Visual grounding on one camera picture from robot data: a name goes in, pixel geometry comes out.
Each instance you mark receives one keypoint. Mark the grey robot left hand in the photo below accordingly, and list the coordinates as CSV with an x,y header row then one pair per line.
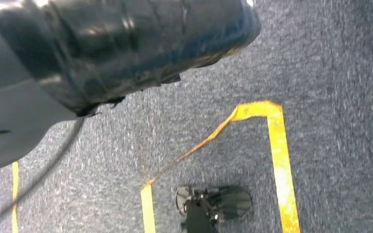
x,y
109,48

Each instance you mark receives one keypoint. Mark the yellow floor tape strip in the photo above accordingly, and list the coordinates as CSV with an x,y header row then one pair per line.
x,y
15,199

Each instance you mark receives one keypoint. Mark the black robot lower leg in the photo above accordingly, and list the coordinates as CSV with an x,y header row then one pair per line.
x,y
197,218

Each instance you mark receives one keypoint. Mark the yellow floor tape outline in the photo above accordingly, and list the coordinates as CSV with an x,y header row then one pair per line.
x,y
279,160

